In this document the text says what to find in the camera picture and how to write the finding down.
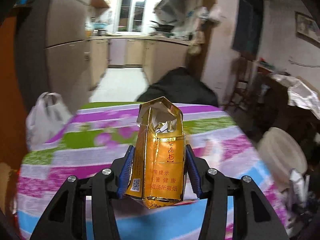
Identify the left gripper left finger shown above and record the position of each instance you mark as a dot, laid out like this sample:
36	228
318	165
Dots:
65	215

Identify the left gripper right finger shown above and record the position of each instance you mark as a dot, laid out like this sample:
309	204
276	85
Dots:
253	215

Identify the gold cigarette pack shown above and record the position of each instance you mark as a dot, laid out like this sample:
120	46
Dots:
158	174

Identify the kitchen base cabinets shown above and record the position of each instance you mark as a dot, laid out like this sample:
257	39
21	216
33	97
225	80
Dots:
157	55

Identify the kitchen window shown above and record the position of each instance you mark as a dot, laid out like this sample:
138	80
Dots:
131	14

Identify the white plastic bucket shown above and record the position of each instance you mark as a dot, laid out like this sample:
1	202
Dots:
281	153

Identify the orange wooden cabinet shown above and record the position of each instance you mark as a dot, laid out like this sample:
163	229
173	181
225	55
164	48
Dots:
13	115

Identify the floral purple tablecloth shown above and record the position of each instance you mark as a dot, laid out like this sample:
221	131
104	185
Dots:
100	133

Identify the dark wooden dining table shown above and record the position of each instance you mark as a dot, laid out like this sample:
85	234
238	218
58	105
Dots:
270	108

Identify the white crumpled sheet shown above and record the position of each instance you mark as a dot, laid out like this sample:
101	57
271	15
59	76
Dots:
299	94

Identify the dark wooden chair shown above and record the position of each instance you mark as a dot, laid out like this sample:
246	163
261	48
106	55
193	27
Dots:
242	67

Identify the black fabric covered object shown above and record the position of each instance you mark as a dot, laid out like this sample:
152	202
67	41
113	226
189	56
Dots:
179	86

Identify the grey three-door refrigerator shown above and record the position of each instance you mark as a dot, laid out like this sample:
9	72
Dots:
50	51

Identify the dark window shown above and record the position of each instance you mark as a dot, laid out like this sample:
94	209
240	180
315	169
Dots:
249	26

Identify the teal basin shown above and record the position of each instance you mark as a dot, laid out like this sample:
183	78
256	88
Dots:
99	25

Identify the hanging white plastic bag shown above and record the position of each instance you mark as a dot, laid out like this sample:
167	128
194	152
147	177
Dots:
212	15

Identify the black wok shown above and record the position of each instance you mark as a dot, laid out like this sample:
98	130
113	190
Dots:
163	27

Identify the steel range hood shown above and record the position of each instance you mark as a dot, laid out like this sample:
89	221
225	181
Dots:
171	12

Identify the framed wall picture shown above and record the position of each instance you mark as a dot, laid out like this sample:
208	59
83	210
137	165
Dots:
307	27

